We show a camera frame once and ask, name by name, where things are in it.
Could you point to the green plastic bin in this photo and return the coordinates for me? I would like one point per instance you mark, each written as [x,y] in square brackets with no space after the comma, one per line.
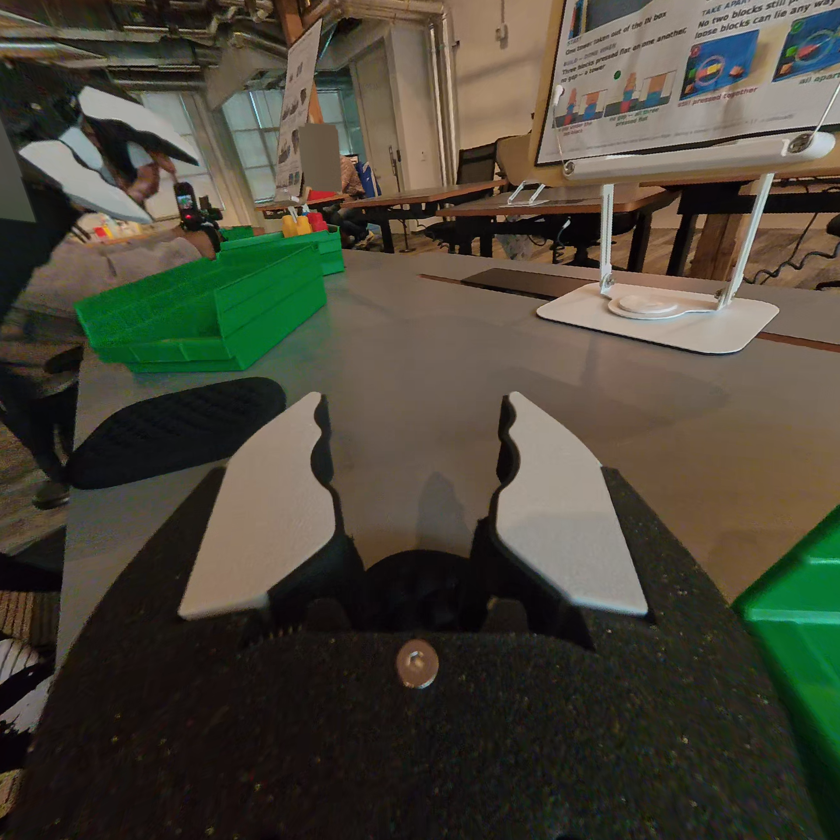
[800,623]
[331,259]
[210,308]

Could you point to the wooden top desk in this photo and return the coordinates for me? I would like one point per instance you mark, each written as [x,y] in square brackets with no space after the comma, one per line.
[420,193]
[558,200]

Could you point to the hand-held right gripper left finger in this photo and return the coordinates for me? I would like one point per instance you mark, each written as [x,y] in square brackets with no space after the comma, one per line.
[269,512]

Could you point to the yellow mega block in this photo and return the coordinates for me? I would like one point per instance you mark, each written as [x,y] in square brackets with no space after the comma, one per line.
[295,226]

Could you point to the printed instruction sheet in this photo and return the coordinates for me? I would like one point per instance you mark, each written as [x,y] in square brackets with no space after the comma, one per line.
[682,72]

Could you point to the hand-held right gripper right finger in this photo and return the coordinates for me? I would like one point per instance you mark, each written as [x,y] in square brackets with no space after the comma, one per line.
[564,512]

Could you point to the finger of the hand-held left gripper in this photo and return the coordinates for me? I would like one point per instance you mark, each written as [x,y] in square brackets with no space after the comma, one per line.
[131,121]
[79,177]

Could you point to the small white document stand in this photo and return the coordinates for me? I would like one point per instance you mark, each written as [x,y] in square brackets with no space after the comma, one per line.
[525,193]

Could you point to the black office chair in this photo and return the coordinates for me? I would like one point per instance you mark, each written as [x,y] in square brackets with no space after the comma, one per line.
[476,164]

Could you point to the person's black printed shirt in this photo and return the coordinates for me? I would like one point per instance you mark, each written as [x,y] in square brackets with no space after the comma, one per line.
[19,695]

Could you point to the instruction board on stand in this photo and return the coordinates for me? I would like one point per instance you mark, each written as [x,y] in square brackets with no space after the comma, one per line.
[295,131]

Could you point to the red mega block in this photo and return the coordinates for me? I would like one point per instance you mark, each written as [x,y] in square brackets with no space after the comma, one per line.
[318,222]

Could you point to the wooden backing board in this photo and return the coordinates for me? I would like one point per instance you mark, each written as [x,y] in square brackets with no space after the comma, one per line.
[525,157]

